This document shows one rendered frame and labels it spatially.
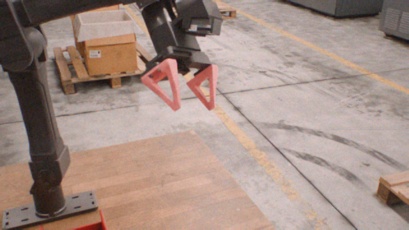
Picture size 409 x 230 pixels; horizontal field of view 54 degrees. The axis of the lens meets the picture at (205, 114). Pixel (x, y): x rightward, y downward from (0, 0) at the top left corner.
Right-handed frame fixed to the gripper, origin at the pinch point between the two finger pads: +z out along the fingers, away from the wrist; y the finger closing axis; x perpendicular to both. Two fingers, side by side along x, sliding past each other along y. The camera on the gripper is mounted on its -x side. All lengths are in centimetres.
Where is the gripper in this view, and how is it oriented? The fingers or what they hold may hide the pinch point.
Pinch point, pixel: (194, 105)
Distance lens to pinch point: 68.3
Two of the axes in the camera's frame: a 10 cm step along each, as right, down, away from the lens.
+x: -7.2, 4.4, 5.4
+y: 5.9, -0.2, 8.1
